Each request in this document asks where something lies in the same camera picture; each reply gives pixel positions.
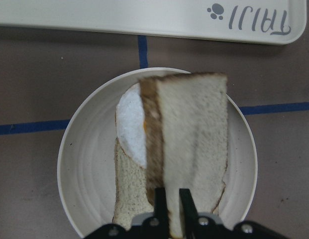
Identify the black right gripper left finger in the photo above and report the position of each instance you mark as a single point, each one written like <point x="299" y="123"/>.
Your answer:
<point x="160" y="206"/>

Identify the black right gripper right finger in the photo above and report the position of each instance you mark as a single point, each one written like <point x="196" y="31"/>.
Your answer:
<point x="188" y="211"/>

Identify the white bread slice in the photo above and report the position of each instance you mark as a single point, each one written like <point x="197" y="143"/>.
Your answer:
<point x="186" y="126"/>

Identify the bread slice on plate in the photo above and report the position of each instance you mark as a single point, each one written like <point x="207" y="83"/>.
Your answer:
<point x="131" y="199"/>

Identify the cream round plate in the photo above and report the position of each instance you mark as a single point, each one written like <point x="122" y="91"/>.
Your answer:
<point x="86" y="171"/>

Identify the fried egg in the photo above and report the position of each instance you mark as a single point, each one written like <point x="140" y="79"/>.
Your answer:
<point x="129" y="120"/>

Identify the cream bear tray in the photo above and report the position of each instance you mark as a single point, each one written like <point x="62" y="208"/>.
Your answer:
<point x="274" y="22"/>

